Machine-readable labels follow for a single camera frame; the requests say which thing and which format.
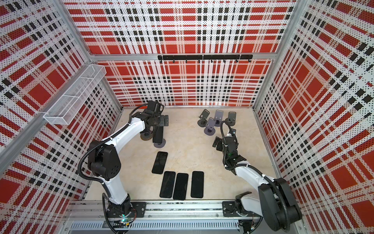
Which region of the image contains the black phone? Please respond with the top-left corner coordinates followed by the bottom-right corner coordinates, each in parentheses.
top-left (153, 126), bottom-right (164, 144)
top-left (152, 152), bottom-right (168, 175)
top-left (191, 171), bottom-right (204, 199)
top-left (159, 171), bottom-right (176, 199)
top-left (173, 173), bottom-right (189, 200)

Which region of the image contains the grey phone stand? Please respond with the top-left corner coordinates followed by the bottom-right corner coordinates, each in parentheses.
top-left (197, 109), bottom-right (210, 128)
top-left (225, 112), bottom-right (237, 126)
top-left (204, 118), bottom-right (216, 136)
top-left (153, 139), bottom-right (166, 149)
top-left (140, 132), bottom-right (153, 141)

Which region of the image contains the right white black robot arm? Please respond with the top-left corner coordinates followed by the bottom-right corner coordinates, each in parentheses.
top-left (214, 121), bottom-right (303, 232)

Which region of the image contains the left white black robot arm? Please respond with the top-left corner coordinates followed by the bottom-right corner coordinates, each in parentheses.
top-left (78, 101), bottom-right (168, 217)

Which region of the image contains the black hook rail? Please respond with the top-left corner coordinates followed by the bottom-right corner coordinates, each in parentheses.
top-left (157, 54), bottom-right (253, 62)

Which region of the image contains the white wire mesh basket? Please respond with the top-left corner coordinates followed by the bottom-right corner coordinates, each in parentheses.
top-left (43, 64), bottom-right (106, 125)

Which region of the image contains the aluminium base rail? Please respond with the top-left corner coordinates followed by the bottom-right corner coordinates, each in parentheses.
top-left (67, 199), bottom-right (304, 232)

